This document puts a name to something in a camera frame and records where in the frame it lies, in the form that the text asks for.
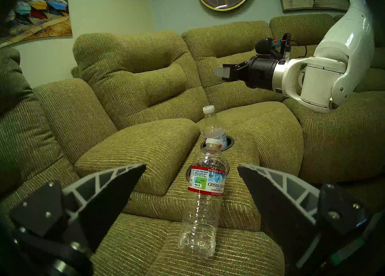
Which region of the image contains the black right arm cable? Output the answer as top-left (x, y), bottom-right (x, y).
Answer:
top-left (281, 33), bottom-right (308, 60)

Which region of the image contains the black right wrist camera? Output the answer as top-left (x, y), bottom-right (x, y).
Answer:
top-left (255, 38), bottom-right (285, 57)

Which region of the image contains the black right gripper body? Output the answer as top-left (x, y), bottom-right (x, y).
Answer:
top-left (245, 54), bottom-right (285, 91)

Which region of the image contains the colourful boats wall painting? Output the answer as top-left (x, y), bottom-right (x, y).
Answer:
top-left (0, 0), bottom-right (72, 49)

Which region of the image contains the olive green fabric sofa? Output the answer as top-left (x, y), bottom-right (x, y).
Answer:
top-left (0, 14), bottom-right (385, 276)

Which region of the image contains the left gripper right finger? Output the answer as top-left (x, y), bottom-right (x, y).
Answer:
top-left (237, 163), bottom-right (373, 268)

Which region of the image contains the clear red-banded water bottle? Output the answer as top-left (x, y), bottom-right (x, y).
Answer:
top-left (177, 138), bottom-right (229, 259)

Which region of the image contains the clear blue-labelled plastic bottle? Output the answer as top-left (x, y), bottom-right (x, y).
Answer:
top-left (202, 105), bottom-right (228, 152)

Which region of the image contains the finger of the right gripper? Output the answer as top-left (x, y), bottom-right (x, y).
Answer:
top-left (213, 64), bottom-right (248, 82)

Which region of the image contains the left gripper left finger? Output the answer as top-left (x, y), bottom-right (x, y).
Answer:
top-left (9, 163), bottom-right (147, 253)

